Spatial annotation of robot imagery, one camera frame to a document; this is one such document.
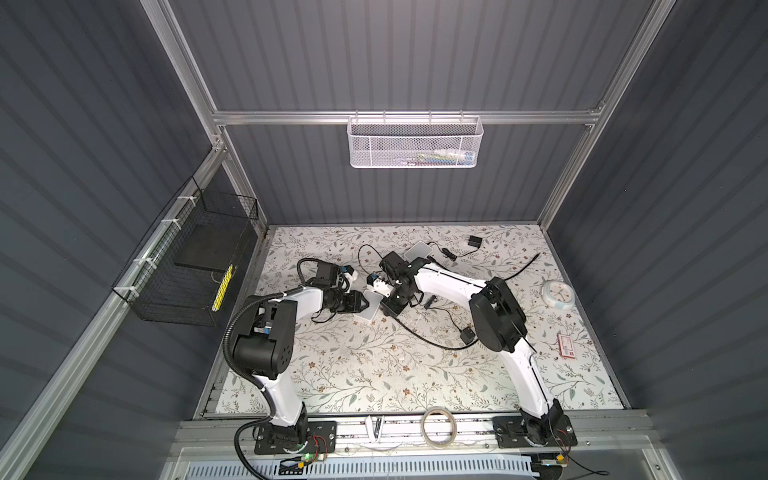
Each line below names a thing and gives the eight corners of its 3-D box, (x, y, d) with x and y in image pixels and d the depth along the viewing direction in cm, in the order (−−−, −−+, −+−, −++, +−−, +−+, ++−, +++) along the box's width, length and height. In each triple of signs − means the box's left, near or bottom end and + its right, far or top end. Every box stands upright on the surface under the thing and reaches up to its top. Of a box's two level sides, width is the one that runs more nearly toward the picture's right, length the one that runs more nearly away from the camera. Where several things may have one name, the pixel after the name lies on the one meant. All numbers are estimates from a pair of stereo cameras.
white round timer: (547, 310, 98) (551, 306, 96) (538, 284, 104) (540, 280, 102) (576, 310, 98) (580, 306, 96) (564, 284, 104) (568, 280, 102)
